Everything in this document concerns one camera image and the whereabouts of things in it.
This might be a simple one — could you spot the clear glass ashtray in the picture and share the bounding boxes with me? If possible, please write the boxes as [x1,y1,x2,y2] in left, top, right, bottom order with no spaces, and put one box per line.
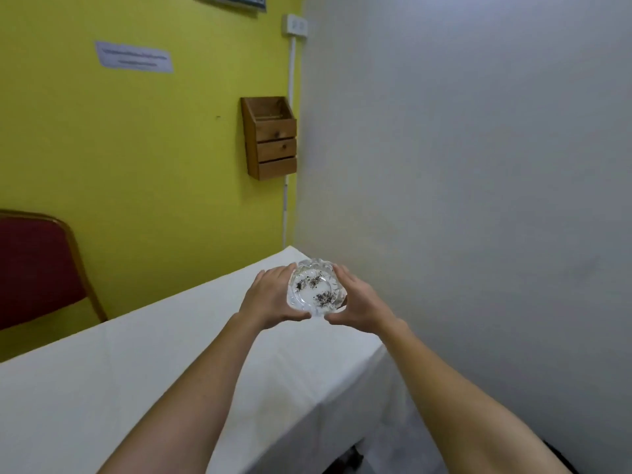
[286,259,348,316]

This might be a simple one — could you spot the person's right forearm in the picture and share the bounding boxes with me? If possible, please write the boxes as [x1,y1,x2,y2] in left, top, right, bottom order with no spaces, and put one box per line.
[376,321,573,474]

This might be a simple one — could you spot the white paper wall notice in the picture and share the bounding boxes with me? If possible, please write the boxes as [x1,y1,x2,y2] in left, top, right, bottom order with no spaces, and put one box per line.
[95,41,174,73]

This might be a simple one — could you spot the person's right hand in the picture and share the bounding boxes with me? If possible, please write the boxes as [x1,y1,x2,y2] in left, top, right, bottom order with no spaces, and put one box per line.
[324,264,402,334]

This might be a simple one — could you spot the person's left forearm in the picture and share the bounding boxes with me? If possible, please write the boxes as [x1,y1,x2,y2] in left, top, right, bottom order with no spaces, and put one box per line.
[98,313,270,474]

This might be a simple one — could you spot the wooden wall holder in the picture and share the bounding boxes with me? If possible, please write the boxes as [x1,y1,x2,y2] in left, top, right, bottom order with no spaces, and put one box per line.
[240,96,298,181]

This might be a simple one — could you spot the white tablecloth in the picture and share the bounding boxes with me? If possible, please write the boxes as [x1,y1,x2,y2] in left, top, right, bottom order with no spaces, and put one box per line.
[0,246,447,474]

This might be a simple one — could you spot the dark ash specks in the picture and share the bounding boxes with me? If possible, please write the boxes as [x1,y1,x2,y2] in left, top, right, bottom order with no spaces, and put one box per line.
[295,274,334,305]

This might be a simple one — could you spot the person's left hand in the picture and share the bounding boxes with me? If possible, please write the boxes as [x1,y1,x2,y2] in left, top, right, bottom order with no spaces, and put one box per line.
[238,264,313,331]

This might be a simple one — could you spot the red padded chair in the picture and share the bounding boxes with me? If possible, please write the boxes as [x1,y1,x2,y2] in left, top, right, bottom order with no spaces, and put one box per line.
[0,209,108,332]

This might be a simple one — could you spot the white wall socket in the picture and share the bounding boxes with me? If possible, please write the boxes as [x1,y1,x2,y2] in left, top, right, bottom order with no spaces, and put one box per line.
[282,14,309,39]

